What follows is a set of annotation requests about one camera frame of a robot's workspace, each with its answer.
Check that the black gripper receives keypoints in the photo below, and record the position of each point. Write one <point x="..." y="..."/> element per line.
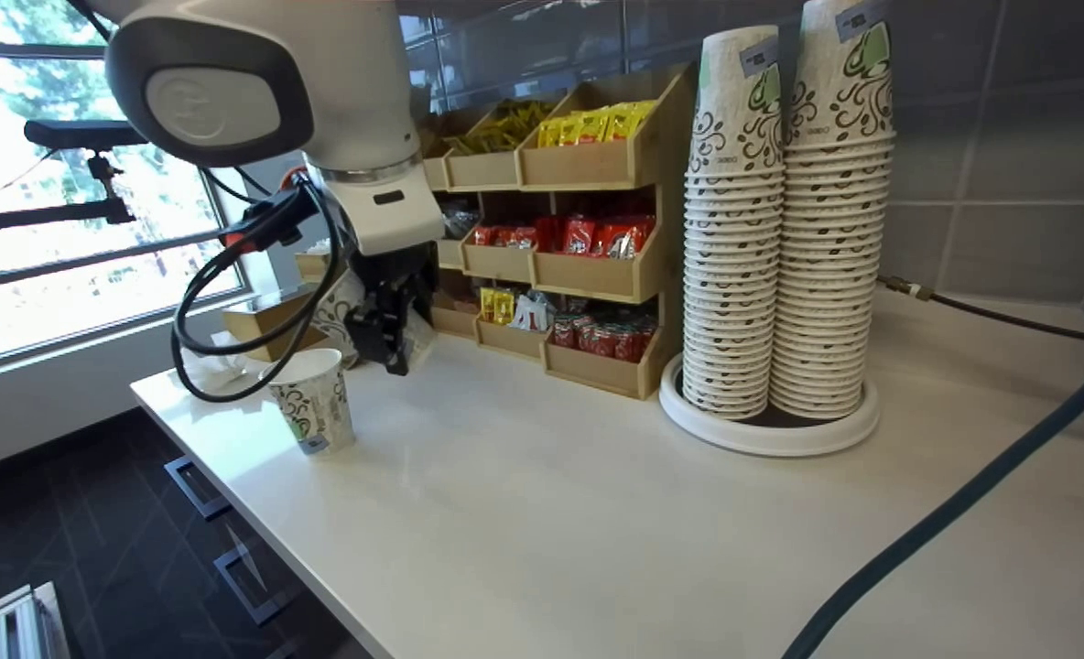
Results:
<point x="394" y="291"/>

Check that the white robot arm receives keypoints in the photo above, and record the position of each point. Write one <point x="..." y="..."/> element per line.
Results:
<point x="233" y="82"/>

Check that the empty patterned paper cup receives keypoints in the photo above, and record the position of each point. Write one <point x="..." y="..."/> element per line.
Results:
<point x="312" y="401"/>

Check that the white round cup tray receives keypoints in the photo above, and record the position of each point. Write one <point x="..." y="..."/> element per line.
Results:
<point x="778" y="434"/>

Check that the yellow sauce packets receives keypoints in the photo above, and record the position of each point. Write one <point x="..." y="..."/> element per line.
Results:
<point x="496" y="305"/>

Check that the wooden condiment organizer shelf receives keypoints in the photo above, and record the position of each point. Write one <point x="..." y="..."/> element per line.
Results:
<point x="606" y="323"/>

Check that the red ketchup packets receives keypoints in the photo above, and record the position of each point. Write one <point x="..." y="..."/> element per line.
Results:
<point x="572" y="236"/>

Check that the yellow sugar packets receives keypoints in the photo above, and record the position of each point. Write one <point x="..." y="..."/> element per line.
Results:
<point x="539" y="124"/>

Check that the left stack of paper cups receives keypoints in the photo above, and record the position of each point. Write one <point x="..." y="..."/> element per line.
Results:
<point x="734" y="192"/>

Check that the stack of paper cups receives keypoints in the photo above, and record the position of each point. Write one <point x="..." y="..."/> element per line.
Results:
<point x="734" y="192"/>
<point x="841" y="153"/>

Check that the right stack of paper cups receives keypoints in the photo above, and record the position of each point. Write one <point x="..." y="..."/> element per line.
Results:
<point x="841" y="153"/>

